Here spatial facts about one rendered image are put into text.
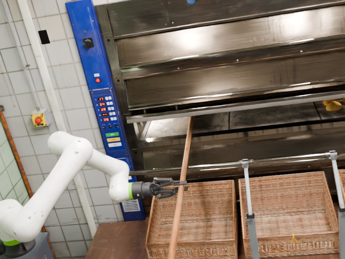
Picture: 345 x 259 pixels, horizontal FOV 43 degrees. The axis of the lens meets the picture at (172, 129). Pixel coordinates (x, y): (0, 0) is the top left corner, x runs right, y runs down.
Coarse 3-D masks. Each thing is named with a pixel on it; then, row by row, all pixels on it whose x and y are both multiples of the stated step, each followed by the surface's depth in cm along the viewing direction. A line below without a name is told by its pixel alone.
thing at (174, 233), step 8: (192, 120) 307; (192, 128) 298; (184, 152) 267; (184, 160) 257; (184, 168) 249; (184, 176) 242; (176, 208) 216; (176, 216) 210; (176, 224) 204; (176, 232) 199; (176, 240) 195; (168, 256) 186
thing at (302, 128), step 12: (312, 120) 280; (324, 120) 277; (336, 120) 275; (204, 132) 293; (216, 132) 290; (228, 132) 287; (240, 132) 284; (252, 132) 283; (264, 132) 282; (276, 132) 281; (288, 132) 280; (144, 144) 296; (156, 144) 295; (168, 144) 294
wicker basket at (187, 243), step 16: (192, 192) 302; (208, 192) 300; (224, 192) 298; (160, 208) 308; (192, 208) 304; (208, 208) 302; (224, 208) 300; (160, 224) 308; (192, 224) 303; (208, 224) 300; (224, 224) 297; (160, 240) 293; (192, 240) 288; (208, 240) 262; (224, 240) 260; (160, 256) 273; (176, 256) 271; (192, 256) 269; (208, 256) 267; (224, 256) 265
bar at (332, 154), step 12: (288, 156) 247; (300, 156) 245; (312, 156) 244; (324, 156) 243; (336, 156) 241; (168, 168) 259; (180, 168) 258; (192, 168) 256; (204, 168) 255; (336, 168) 240; (336, 180) 238; (252, 216) 240; (252, 228) 242; (252, 240) 246; (252, 252) 249
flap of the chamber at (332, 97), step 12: (276, 96) 272; (288, 96) 267; (324, 96) 252; (336, 96) 251; (168, 108) 287; (180, 108) 281; (228, 108) 262; (240, 108) 261; (252, 108) 260; (132, 120) 273; (144, 120) 272
